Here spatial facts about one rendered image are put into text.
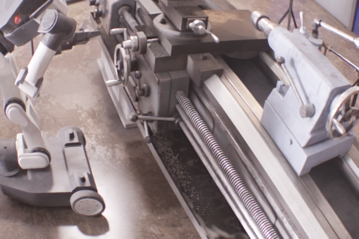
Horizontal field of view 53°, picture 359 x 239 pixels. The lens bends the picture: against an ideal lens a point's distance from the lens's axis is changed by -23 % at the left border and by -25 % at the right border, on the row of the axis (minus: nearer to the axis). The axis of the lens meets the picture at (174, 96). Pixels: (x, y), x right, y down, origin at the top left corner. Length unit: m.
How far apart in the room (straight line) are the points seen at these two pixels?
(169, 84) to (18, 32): 0.74
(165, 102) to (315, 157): 0.80
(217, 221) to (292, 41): 0.81
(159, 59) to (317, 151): 0.83
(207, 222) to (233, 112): 0.49
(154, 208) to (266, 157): 1.01
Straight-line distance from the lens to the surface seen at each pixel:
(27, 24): 1.70
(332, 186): 1.65
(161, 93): 1.89
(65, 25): 1.60
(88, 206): 2.23
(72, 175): 2.23
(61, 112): 2.98
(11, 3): 1.71
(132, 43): 1.92
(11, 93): 1.98
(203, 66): 1.82
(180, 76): 1.88
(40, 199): 2.26
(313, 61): 1.47
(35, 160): 2.20
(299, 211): 1.36
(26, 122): 2.03
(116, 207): 2.35
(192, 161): 2.07
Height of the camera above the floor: 1.82
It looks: 36 degrees down
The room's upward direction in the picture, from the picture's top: 6 degrees clockwise
